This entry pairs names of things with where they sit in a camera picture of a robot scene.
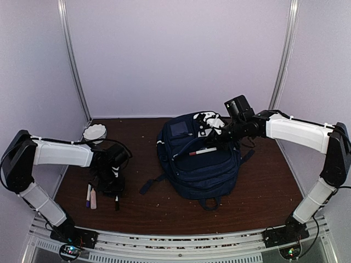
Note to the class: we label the pink white correction stick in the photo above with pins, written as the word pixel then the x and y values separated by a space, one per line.
pixel 93 199

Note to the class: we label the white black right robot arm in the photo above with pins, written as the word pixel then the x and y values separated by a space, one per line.
pixel 318 155

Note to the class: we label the black white marker vertical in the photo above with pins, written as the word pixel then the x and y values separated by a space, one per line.
pixel 117 203

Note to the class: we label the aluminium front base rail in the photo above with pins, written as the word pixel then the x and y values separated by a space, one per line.
pixel 244 246

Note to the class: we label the navy blue student backpack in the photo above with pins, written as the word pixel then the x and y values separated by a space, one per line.
pixel 205 177

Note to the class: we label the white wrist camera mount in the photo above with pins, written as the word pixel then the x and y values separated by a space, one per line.
pixel 209 122
pixel 115 171

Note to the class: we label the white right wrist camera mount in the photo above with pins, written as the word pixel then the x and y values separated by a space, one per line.
pixel 209 122

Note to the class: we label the white marker blue cap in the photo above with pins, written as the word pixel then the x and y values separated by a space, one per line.
pixel 89 188

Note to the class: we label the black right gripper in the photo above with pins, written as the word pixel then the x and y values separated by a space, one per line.
pixel 215 138

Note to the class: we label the white marker red cap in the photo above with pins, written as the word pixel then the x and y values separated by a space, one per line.
pixel 202 151

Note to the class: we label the aluminium right corner post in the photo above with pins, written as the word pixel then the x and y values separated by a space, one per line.
pixel 285 55

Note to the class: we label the aluminium corner post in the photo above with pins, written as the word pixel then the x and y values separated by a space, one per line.
pixel 285 55
pixel 72 60

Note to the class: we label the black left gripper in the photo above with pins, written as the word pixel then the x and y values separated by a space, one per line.
pixel 117 190

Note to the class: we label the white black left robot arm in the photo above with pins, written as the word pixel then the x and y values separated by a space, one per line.
pixel 29 157

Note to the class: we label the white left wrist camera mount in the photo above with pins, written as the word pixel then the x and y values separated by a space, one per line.
pixel 115 171

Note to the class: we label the white scalloped ceramic dish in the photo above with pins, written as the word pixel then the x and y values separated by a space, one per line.
pixel 95 133

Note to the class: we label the aluminium left corner post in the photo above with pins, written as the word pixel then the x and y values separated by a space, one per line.
pixel 72 60

